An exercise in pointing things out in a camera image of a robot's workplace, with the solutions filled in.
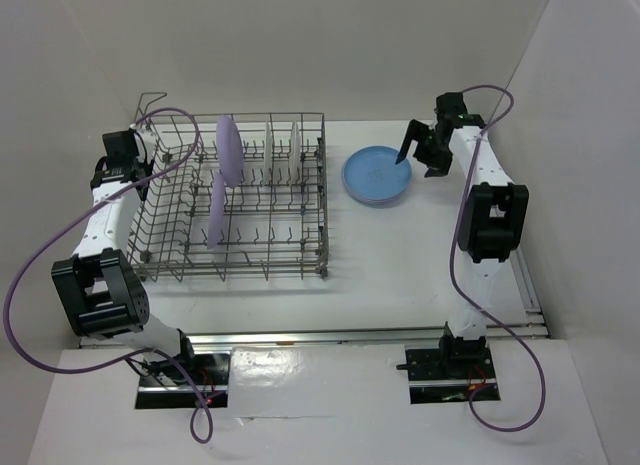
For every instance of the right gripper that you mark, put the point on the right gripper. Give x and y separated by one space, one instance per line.
438 166

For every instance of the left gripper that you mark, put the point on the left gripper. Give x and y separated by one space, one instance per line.
146 165

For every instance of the pink plate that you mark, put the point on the pink plate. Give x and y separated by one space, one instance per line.
359 198

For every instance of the small purple plate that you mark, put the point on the small purple plate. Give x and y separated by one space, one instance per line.
216 213

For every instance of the white plate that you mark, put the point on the white plate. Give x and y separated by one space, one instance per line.
268 155
295 161

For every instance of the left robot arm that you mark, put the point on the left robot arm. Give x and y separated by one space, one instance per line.
102 296

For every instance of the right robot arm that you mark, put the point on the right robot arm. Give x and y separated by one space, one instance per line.
467 325

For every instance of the large purple plate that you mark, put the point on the large purple plate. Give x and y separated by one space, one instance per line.
230 151

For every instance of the grey wire dish rack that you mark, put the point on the grey wire dish rack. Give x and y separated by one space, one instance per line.
281 229

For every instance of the aluminium rail front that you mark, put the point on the aluminium rail front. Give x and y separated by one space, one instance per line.
360 336

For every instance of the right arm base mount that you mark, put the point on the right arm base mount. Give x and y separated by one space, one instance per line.
430 381

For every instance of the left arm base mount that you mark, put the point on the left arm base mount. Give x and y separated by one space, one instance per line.
165 388

